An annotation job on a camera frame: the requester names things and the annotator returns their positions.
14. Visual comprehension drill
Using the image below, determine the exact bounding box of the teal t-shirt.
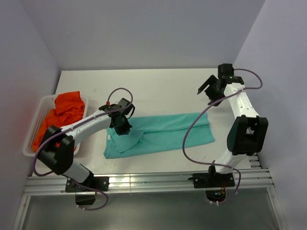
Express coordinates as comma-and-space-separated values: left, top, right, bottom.
103, 112, 215, 159

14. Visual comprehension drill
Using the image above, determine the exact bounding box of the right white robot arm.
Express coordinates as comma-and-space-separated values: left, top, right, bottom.
198, 75, 268, 187

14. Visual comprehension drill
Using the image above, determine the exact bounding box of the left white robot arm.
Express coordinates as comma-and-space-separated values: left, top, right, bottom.
32, 110, 132, 191

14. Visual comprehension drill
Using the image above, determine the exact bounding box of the orange t-shirt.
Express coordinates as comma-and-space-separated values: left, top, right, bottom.
32, 91, 85, 152

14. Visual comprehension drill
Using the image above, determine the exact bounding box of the white plastic basket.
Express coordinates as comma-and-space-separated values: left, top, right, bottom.
23, 94, 88, 157

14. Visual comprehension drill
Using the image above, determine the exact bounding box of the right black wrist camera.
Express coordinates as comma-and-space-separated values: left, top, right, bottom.
218, 63, 244, 86

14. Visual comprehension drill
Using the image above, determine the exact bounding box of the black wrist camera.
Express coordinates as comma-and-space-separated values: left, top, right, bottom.
99, 97, 135, 117
218, 63, 244, 86

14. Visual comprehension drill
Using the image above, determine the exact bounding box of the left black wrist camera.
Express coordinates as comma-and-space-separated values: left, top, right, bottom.
99, 97, 135, 117

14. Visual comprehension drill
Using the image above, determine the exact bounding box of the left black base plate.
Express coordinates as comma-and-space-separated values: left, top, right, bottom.
65, 176, 109, 193

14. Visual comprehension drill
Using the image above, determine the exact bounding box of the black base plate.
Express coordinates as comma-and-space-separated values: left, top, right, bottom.
65, 176, 109, 193
188, 172, 235, 188

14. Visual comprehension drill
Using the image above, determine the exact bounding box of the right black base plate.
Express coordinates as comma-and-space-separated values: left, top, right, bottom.
188, 172, 235, 188

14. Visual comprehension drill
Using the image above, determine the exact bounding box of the front aluminium rail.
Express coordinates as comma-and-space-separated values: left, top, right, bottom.
23, 169, 274, 196

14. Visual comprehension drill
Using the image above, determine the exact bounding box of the aluminium rail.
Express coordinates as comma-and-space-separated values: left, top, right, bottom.
223, 68, 286, 230
23, 169, 274, 196

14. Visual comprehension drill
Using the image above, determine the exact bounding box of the right side aluminium rail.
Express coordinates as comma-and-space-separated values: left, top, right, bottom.
223, 68, 286, 230

